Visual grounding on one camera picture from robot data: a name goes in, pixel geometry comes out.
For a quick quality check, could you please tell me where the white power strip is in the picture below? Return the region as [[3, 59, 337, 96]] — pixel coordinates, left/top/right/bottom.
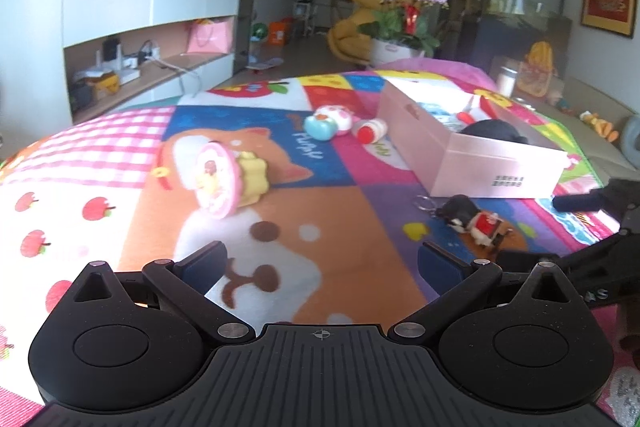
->
[[122, 46, 162, 68]]

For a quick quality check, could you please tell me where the white router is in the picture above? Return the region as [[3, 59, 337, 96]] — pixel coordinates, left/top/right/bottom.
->
[[95, 49, 139, 84]]

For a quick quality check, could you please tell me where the orange box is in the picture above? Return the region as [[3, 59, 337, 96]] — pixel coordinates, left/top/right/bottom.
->
[[269, 21, 294, 46]]

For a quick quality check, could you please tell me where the black plush toy with keyring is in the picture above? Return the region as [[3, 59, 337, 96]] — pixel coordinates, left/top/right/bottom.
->
[[459, 119, 531, 146]]

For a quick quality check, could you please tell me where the beige sofa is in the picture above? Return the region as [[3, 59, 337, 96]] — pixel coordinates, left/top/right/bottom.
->
[[547, 74, 640, 188]]

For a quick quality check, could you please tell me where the blue and white packet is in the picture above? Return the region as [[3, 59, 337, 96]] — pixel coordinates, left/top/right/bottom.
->
[[417, 102, 472, 132]]

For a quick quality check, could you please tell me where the pink round toy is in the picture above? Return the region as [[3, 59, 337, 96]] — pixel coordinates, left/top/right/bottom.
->
[[192, 141, 271, 221]]

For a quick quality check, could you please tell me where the white tube with red cap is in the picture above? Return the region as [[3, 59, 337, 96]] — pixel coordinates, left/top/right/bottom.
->
[[457, 95, 482, 126]]

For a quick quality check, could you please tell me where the small white bottle red cap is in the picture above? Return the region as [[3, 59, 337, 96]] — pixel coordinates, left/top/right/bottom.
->
[[352, 119, 389, 144]]

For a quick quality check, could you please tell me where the black aquarium cabinet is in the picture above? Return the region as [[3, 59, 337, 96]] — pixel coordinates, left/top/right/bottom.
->
[[452, 0, 574, 78]]

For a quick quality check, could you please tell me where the pink gift bag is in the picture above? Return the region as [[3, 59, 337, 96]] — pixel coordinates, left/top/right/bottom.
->
[[187, 18, 235, 54]]

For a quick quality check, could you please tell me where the pink cardboard box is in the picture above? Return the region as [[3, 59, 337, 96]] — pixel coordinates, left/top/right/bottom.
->
[[375, 79, 569, 199]]

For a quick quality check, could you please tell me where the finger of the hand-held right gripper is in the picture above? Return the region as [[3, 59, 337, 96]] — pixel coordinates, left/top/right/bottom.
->
[[552, 179, 640, 229], [495, 250, 562, 273]]

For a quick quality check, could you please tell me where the yellow box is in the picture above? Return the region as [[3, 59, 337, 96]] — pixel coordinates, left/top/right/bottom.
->
[[87, 73, 121, 96]]

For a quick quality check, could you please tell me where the pink orchid plant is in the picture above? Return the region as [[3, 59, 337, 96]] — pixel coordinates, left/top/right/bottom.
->
[[357, 0, 449, 58]]

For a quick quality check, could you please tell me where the black keychain figure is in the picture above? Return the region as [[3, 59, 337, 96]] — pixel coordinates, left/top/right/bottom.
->
[[414, 194, 514, 249]]

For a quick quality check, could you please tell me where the white flower pot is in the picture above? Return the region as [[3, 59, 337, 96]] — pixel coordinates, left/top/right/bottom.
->
[[370, 39, 426, 68]]

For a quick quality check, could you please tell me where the white cylinder bin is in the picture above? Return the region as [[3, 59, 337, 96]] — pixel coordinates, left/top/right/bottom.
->
[[496, 66, 521, 98]]

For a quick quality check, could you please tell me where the black router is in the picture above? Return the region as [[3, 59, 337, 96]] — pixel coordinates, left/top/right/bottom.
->
[[102, 37, 121, 66]]

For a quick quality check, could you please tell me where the white wall shelf unit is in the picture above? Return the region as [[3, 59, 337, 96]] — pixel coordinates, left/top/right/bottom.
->
[[62, 0, 252, 124]]

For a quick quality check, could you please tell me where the colourful cartoon play mat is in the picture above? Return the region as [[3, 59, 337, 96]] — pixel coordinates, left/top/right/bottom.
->
[[0, 72, 640, 427]]

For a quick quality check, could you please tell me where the teal and white toy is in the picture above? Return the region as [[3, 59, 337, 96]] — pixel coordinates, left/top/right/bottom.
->
[[304, 104, 354, 142]]

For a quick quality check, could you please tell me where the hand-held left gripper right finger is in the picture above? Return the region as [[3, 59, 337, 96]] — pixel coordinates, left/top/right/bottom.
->
[[389, 241, 582, 347]]

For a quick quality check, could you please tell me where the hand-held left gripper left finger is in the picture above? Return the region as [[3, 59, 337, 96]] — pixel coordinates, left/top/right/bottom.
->
[[74, 241, 257, 347]]

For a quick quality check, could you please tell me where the orange plush toy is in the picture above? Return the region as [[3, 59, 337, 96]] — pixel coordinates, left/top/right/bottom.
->
[[580, 111, 621, 143]]

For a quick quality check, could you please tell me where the yellow plush bear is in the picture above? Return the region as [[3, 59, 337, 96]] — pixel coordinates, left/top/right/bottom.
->
[[327, 0, 382, 64]]

